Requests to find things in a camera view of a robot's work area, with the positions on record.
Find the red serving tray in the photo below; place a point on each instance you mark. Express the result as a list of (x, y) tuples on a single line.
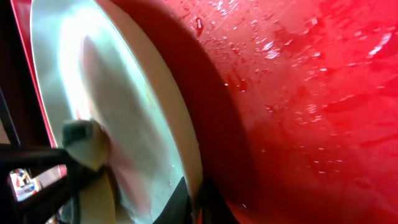
[(293, 102)]

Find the green yellow sponge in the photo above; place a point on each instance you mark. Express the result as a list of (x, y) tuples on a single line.
[(86, 142)]

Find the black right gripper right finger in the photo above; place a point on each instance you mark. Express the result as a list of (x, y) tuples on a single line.
[(211, 206)]

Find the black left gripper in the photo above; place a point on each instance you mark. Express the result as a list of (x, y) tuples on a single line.
[(22, 199)]

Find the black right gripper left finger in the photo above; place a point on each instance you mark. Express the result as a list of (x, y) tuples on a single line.
[(178, 209)]

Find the light blue plate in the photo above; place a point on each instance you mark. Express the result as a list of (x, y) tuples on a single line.
[(93, 61)]

